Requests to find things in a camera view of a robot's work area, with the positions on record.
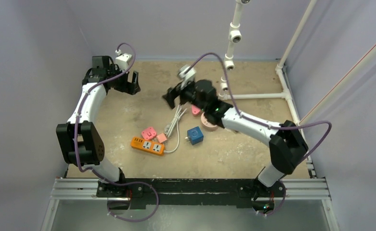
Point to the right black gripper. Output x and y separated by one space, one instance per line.
179 92

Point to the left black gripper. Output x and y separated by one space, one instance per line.
131 88

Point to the pink triangular power strip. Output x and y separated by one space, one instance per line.
195 110

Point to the pink round power strip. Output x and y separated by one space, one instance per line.
206 124

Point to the light pink small plug adapter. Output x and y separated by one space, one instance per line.
161 138

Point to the blue cube socket adapter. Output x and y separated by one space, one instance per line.
194 136

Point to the orange power strip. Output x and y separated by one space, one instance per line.
147 146

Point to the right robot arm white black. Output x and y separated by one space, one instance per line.
286 145

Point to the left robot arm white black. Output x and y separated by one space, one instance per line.
79 140

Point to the pink square plug adapter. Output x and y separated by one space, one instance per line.
149 133

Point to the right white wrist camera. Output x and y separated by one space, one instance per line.
187 74

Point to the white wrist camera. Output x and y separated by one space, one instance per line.
187 74
123 60

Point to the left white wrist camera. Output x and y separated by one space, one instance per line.
123 60

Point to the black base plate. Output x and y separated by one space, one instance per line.
241 193

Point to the aluminium rail frame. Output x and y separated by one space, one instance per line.
86 189

